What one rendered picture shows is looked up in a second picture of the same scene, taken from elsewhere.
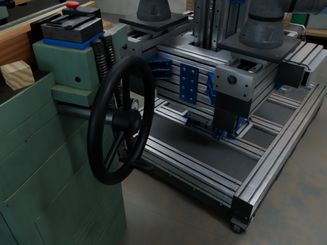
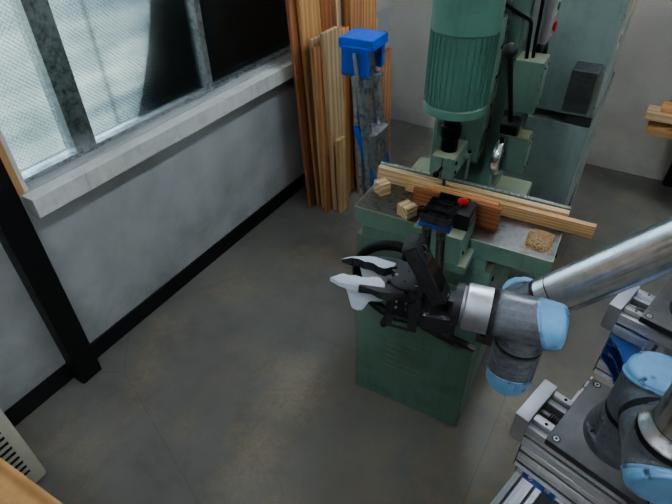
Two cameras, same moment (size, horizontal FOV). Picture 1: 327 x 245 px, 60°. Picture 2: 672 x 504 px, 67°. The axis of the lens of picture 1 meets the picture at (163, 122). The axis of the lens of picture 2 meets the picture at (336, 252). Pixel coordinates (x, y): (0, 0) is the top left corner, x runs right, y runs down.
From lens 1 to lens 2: 1.27 m
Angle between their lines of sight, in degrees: 74
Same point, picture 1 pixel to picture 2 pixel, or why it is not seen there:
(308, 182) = not seen: outside the picture
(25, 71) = (404, 210)
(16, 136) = (379, 233)
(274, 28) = (603, 424)
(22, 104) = (390, 222)
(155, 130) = not seen: hidden behind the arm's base
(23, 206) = not seen: hidden behind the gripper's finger
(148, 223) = (462, 451)
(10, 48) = (424, 195)
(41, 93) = (407, 228)
